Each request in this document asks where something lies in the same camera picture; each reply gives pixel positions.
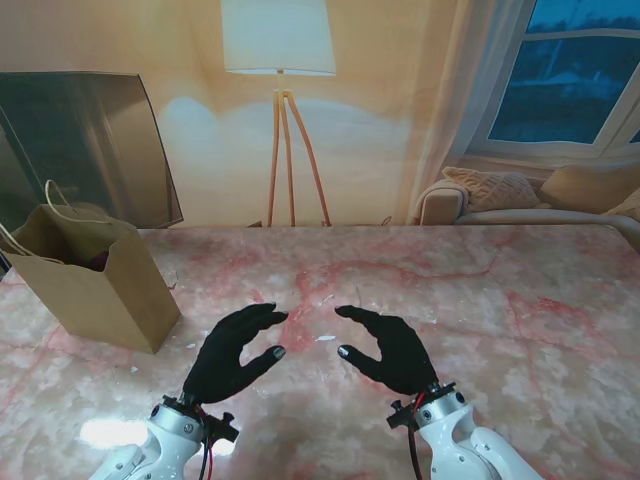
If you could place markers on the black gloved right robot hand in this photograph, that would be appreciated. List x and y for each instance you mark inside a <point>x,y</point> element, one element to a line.
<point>395,355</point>

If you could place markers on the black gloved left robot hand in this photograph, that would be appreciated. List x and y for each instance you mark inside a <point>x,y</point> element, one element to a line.
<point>230,360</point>

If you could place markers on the kraft paper bag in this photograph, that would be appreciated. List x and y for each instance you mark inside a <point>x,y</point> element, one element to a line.
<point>90,295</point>

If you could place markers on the magenta shorts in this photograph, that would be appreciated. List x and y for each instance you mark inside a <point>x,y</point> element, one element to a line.
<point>97,261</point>

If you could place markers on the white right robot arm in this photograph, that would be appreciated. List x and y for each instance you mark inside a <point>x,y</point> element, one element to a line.
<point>465,440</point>

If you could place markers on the beige sofa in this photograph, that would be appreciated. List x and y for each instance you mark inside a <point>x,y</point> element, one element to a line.
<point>500,215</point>

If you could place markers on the cream knitted cushion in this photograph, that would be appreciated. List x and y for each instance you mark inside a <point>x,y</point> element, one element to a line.
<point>490,187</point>

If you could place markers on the plain tan cushion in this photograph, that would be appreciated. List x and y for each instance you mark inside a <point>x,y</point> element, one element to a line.
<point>585,187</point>

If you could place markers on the sheer white curtain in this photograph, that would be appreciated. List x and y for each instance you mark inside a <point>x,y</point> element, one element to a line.
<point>465,100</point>

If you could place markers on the dark grey flat screen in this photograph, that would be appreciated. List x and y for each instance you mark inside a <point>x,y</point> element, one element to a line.
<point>75,130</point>

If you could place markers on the white framed window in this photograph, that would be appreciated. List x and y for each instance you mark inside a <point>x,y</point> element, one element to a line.
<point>565,85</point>

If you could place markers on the white tripod floor lamp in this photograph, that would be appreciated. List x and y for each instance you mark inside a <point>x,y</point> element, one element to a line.
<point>277,40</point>

